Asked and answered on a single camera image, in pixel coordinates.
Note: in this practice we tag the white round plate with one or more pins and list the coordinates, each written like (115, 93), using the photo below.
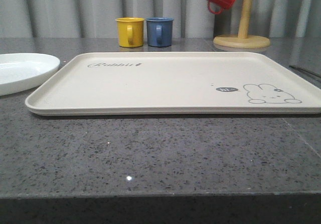
(23, 71)

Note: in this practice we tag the beige rabbit serving tray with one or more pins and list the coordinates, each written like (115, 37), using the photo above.
(140, 83)

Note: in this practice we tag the blue mug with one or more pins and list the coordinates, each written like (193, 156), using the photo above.
(159, 31)

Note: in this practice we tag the yellow mug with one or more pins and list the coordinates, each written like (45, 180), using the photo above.
(130, 32)

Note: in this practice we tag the wooden mug tree stand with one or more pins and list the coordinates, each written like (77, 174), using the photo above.
(243, 39)

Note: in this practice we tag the grey curtain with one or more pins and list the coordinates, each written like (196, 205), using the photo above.
(96, 18)

